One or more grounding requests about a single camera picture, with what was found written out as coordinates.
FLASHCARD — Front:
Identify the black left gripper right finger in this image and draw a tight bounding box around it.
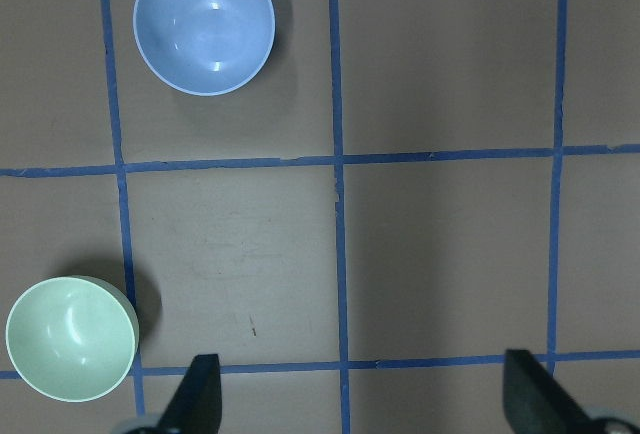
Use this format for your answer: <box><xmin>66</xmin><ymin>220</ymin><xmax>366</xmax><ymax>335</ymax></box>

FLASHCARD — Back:
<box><xmin>503</xmin><ymin>349</ymin><xmax>603</xmax><ymax>434</ymax></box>

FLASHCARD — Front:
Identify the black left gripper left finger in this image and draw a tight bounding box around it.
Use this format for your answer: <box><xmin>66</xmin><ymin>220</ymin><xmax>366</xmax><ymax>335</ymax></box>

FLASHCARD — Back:
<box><xmin>156</xmin><ymin>354</ymin><xmax>221</xmax><ymax>434</ymax></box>

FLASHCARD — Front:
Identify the green bowl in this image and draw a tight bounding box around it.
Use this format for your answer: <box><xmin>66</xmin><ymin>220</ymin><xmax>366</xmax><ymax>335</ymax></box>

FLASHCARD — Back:
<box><xmin>5</xmin><ymin>276</ymin><xmax>140</xmax><ymax>403</ymax></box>

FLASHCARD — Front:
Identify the blue bowl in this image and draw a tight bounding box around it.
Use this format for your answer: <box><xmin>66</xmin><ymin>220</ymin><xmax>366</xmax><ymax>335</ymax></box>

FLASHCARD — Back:
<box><xmin>132</xmin><ymin>0</ymin><xmax>276</xmax><ymax>96</ymax></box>

